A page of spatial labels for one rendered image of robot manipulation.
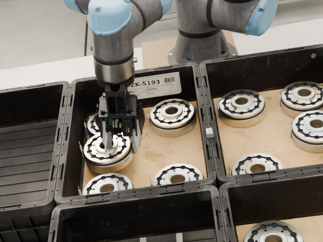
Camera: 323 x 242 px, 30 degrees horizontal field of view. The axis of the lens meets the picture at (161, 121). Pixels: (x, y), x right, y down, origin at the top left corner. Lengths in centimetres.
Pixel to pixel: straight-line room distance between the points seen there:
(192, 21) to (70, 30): 208
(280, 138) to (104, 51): 45
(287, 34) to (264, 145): 67
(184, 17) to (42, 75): 55
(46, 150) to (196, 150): 35
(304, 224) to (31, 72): 109
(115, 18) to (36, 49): 247
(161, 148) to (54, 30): 238
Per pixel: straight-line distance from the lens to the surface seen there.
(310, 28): 193
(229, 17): 149
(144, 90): 141
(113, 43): 106
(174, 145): 132
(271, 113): 138
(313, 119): 131
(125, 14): 105
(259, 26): 147
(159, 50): 172
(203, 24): 155
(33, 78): 191
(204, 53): 159
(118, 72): 110
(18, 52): 352
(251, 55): 139
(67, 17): 375
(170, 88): 141
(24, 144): 144
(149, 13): 112
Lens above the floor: 169
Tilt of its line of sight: 38 degrees down
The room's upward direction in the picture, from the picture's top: 11 degrees counter-clockwise
